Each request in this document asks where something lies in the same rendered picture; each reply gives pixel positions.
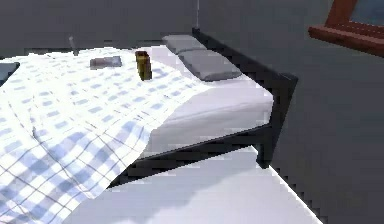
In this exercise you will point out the grey pillow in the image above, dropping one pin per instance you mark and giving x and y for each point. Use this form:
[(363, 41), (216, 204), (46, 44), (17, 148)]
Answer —
[(208, 65), (183, 43)]

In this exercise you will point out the brown upright box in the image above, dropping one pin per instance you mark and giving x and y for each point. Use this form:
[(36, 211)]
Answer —
[(143, 65)]

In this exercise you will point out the black framed bed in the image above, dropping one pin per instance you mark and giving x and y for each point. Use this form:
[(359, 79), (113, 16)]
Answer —
[(281, 96)]

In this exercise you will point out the grey flat book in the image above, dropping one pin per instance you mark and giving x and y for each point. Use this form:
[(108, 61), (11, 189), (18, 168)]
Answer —
[(106, 62)]

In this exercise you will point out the blue white checked blanket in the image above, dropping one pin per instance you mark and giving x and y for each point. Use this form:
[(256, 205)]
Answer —
[(70, 126)]

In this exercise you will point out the brown framed window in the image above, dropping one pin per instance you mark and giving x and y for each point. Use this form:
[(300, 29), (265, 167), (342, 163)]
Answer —
[(350, 31)]

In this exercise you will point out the dark blue flat object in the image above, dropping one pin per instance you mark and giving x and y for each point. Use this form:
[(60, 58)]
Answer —
[(6, 71)]

